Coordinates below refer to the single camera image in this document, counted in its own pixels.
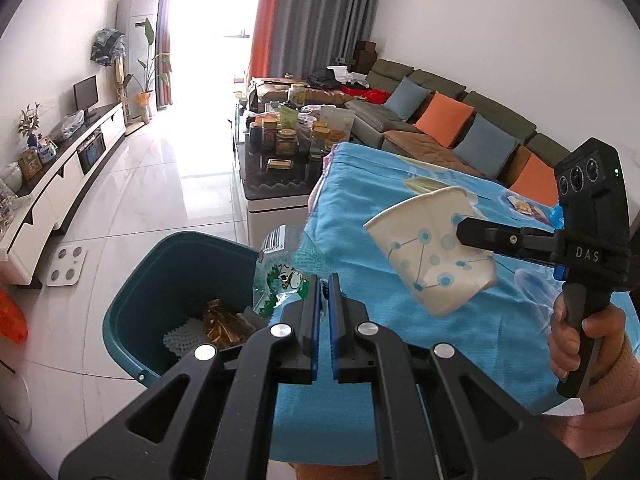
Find orange cushion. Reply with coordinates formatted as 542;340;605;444
414;92;474;148
510;154;559;207

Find white bathroom scale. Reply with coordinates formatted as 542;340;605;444
46;244;87;287

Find left window curtain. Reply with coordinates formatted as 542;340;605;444
155;0;172;110

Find dark green sectional sofa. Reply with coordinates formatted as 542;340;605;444
341;58;568;207

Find small snack packet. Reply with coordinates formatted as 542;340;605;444
506;195;546;221

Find grey orange curtain right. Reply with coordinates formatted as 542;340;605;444
248;0;380;79

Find small black monitor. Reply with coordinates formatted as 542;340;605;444
73;76;99;117

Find orange cushion near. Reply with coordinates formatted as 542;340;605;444
510;154;559;207

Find blue floral tablecloth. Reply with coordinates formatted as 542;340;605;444
306;143;639;458

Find teal plastic trash bin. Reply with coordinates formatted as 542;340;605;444
102;231;266;387

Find white paper cup blue dots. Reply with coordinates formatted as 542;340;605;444
363;186;497;318

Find white foam fruit net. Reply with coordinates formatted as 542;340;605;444
163;318;208;359

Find gold snack wrapper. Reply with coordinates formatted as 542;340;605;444
203;299;255;350

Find blue grey cushion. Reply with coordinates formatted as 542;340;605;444
384;77;431;122
454;114;520;180

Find right hand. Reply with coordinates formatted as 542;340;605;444
546;294;629;386

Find tall green potted plant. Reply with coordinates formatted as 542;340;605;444
125;18;172;125

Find orange plastic bag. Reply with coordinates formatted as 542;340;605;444
0;288;28;344

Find cluttered coffee table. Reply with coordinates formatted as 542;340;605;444
232;77;359;248

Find white black tv cabinet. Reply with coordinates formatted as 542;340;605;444
1;103;126;287

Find white standing air conditioner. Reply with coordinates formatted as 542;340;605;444
116;0;160;122

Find pink sleeve right forearm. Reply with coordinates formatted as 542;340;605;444
538;338;639;458

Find blue grey cushion near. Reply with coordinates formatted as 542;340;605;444
454;114;520;180

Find blue grey cushion far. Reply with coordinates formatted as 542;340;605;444
384;77;431;122

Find orange cushion far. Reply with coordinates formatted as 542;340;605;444
414;92;474;148

